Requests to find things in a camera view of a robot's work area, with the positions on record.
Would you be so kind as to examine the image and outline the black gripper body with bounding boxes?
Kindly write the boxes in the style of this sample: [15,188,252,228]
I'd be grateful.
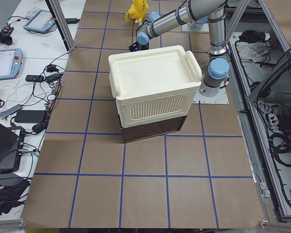
[129,42,149,52]

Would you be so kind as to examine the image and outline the cream plastic drawer cabinet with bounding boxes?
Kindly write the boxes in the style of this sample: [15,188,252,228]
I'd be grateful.
[108,45,202,128]

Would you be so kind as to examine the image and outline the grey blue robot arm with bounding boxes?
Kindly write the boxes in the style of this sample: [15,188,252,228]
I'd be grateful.
[129,0,229,98]

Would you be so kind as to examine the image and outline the yellow plush toy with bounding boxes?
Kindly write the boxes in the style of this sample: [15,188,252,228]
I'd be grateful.
[124,0,149,23]

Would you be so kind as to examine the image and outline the dark brown base box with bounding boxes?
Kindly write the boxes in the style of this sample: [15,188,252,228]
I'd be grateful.
[120,115,187,143]

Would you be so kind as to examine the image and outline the upper blue teach pendant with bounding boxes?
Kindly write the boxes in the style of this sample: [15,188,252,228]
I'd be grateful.
[23,10,55,34]

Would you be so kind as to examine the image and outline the blue teach pendant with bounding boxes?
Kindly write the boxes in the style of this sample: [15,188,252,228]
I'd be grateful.
[0,48,23,80]
[23,10,55,34]

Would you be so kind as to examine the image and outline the black remote device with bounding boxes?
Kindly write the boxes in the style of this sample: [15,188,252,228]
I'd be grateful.
[25,75,45,83]

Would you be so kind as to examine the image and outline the crumpled white cloth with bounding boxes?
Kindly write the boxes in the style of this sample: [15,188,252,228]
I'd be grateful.
[240,42,270,63]

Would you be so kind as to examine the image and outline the lower blue teach pendant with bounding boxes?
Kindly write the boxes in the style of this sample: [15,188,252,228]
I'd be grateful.
[0,48,23,80]

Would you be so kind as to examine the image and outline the black power adapter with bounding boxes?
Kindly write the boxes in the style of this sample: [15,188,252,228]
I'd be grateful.
[15,110,45,123]

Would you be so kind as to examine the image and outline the grey usb hub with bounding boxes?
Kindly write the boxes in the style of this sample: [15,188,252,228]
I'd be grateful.
[0,104,22,118]

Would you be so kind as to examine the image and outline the black laptop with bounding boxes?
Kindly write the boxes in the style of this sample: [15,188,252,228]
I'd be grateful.
[0,124,25,174]

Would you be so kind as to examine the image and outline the left aluminium frame post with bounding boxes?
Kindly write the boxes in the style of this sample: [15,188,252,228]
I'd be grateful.
[45,0,75,52]

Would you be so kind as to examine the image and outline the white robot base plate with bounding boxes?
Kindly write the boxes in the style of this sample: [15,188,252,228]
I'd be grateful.
[192,88,229,104]

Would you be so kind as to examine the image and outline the coiled black cables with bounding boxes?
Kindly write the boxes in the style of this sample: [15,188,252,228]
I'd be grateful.
[268,132,291,168]

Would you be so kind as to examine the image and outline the right aluminium frame rail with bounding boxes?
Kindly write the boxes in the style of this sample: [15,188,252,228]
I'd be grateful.
[237,0,291,223]

